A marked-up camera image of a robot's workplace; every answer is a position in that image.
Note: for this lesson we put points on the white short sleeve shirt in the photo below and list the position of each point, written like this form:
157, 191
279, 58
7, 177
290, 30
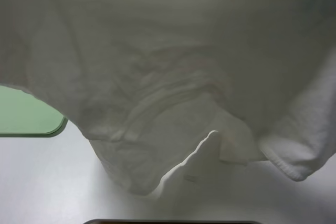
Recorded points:
145, 81

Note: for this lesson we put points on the green plastic tray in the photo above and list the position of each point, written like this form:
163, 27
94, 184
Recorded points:
22, 115

